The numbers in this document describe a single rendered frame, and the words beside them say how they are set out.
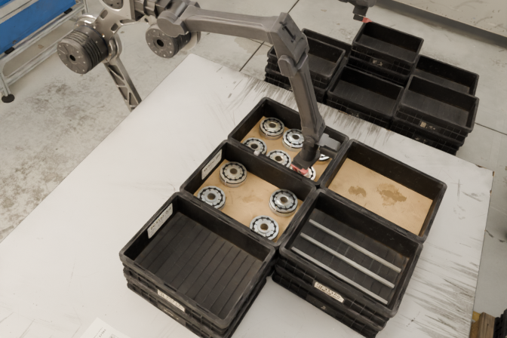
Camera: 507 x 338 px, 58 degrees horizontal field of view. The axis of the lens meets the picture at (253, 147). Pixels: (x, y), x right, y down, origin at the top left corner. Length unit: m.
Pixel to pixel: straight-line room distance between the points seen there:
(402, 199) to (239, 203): 0.63
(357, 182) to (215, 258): 0.65
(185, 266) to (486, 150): 2.51
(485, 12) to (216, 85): 2.84
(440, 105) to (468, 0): 1.76
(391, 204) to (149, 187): 0.95
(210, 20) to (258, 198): 0.70
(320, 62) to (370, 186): 1.25
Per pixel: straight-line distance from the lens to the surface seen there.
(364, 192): 1.84
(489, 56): 4.49
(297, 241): 1.65
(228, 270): 1.57
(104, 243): 1.79
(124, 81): 2.39
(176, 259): 1.59
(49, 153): 3.05
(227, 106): 2.22
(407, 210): 1.85
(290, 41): 1.26
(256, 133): 1.93
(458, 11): 4.57
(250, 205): 1.70
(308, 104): 1.43
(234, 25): 1.30
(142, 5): 1.46
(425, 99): 2.91
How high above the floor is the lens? 2.23
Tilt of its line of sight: 48 degrees down
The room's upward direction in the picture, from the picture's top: 9 degrees clockwise
